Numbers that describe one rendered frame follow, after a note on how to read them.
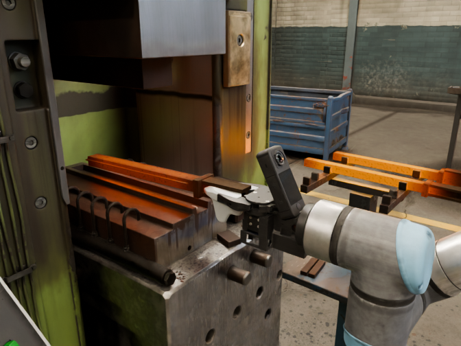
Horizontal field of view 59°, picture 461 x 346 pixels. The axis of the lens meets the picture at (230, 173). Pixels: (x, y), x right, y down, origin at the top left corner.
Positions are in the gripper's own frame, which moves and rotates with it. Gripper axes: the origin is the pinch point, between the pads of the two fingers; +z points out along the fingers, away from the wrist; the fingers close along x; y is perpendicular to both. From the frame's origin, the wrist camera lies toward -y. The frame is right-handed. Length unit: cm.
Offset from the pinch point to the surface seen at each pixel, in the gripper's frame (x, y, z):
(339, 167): 53, 9, -3
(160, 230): -9.6, 6.5, 4.2
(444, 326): 135, 104, -31
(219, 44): 5.7, -24.3, 3.0
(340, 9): 749, -71, 291
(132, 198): -4.4, 5.6, 17.3
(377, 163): 64, 10, -10
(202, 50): 1.0, -23.3, 3.0
